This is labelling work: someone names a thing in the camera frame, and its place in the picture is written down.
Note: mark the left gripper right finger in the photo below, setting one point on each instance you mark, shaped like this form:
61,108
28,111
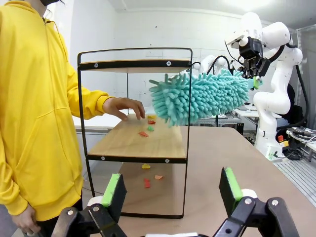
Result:
251,217

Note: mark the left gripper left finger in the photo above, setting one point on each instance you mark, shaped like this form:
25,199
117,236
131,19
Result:
98,219

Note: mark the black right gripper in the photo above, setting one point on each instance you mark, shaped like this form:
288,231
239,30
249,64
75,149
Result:
250,48

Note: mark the teal microfibre duster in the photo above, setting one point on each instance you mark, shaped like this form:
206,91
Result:
197,98

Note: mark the person's right forearm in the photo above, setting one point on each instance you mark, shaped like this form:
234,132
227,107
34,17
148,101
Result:
10,185

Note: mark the person's left forearm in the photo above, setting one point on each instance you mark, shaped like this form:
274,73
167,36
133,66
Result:
91,101

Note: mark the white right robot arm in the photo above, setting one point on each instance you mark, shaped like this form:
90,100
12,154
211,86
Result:
271,98

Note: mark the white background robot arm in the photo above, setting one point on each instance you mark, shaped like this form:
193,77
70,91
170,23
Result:
207,63

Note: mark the person's right hand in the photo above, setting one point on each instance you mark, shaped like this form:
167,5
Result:
26,219

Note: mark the person's left hand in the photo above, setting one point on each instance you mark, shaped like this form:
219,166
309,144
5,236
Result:
118,105

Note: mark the red paper scrap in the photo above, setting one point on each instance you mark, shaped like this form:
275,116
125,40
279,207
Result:
143,134
147,183
151,121

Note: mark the yellow paper scrap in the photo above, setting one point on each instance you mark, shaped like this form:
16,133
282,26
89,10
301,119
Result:
145,166
151,116

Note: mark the orange paper scrap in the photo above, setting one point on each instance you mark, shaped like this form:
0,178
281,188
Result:
159,176

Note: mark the red yellow emergency stop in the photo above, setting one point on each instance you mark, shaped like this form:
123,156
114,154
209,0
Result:
283,140

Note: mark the green paper scrap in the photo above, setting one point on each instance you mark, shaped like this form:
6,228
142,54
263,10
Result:
150,128

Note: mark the person in yellow hoodie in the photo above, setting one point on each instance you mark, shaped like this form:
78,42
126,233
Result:
32,98

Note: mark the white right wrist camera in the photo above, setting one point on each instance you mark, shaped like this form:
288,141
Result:
235,39

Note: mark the black frame wooden shelf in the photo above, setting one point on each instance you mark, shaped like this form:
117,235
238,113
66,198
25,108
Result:
148,145

